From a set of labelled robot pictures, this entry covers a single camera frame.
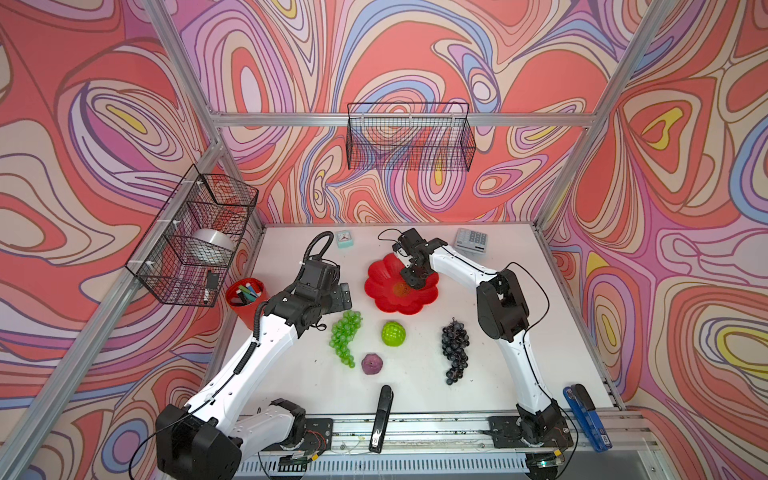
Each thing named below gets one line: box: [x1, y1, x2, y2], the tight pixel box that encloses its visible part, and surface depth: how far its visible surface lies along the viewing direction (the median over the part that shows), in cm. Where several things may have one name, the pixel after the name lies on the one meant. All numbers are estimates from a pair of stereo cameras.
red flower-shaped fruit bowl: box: [364, 253, 440, 315], surface depth 101 cm
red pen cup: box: [226, 278, 268, 330], surface depth 88 cm
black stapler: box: [368, 384, 394, 454], surface depth 74 cm
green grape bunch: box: [329, 310, 363, 369], surface depth 88 cm
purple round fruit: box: [361, 353, 383, 375], surface depth 83 cm
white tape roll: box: [192, 228, 235, 252], surface depth 74 cm
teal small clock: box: [335, 230, 354, 249], surface depth 117 cm
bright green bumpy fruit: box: [381, 321, 407, 348], surface depth 87 cm
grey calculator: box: [454, 227, 488, 253], surface depth 116 cm
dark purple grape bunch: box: [441, 317, 470, 386], surface depth 86 cm
